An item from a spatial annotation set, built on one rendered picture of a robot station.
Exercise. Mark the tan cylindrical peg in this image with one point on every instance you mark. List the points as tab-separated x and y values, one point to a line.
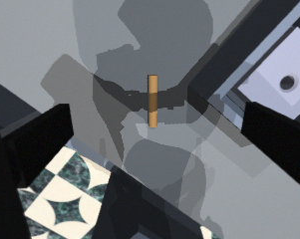
152	100

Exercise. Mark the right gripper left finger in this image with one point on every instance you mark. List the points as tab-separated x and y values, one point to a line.
24	154

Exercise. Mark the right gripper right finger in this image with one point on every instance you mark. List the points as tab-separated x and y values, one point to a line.
275	134

